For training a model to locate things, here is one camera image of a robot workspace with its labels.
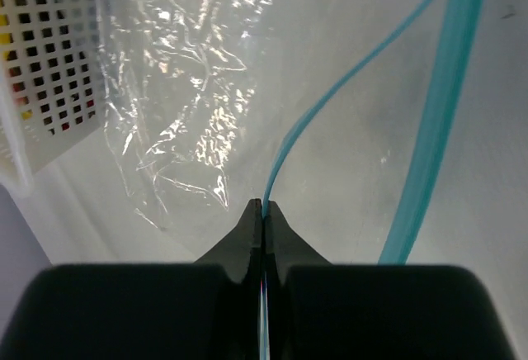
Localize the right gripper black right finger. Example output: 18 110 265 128
263 201 331 287

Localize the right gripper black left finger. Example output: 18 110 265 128
195 199 262 286

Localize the clear zip bag teal zipper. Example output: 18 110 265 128
96 0 482 265

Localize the white perforated plastic basket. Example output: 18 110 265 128
1 0 104 197

